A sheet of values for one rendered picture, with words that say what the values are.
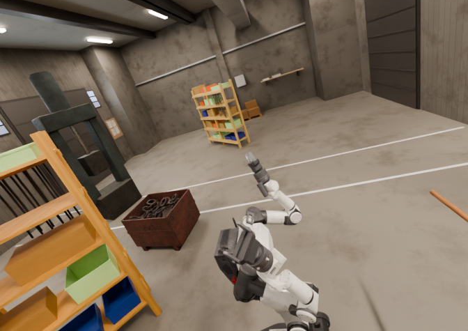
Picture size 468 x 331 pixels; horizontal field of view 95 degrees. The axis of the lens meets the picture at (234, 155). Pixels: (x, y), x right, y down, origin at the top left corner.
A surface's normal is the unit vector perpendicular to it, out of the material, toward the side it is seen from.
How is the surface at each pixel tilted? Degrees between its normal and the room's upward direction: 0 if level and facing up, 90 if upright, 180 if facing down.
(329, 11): 90
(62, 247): 90
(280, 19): 90
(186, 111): 90
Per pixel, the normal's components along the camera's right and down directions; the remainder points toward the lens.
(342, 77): -0.13, 0.40
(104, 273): 0.58, 0.12
